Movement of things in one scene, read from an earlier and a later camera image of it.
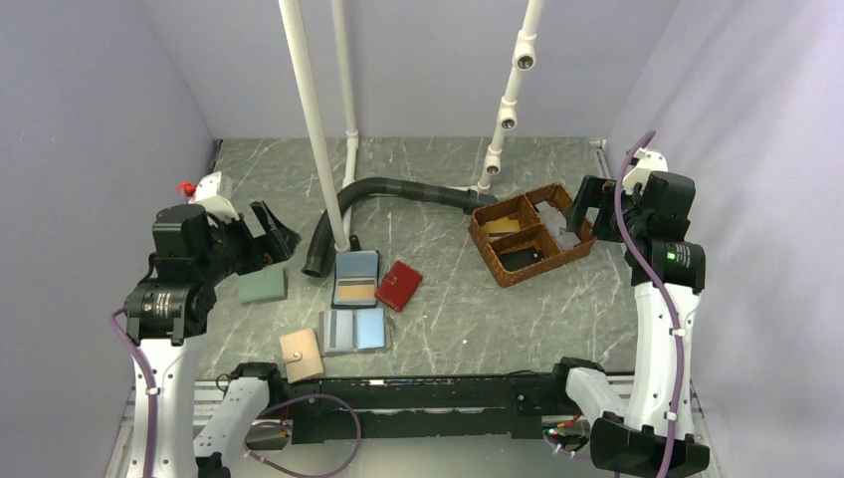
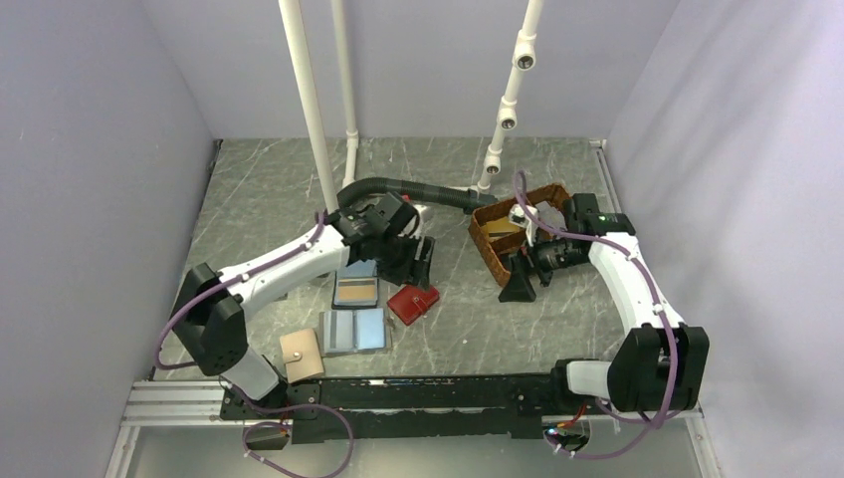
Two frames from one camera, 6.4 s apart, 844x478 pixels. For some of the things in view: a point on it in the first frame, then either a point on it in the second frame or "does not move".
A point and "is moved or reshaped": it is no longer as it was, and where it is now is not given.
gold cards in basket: x=501 y=227 does not move
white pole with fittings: x=524 y=59 does not move
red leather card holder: x=398 y=286 is moved or reshaped
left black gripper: x=277 y=244 to x=413 y=272
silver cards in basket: x=556 y=220 does not move
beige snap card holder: x=302 y=356 does not move
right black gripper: x=595 y=192 to x=519 y=286
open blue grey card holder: x=354 y=331 does not move
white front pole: x=290 y=18 does not move
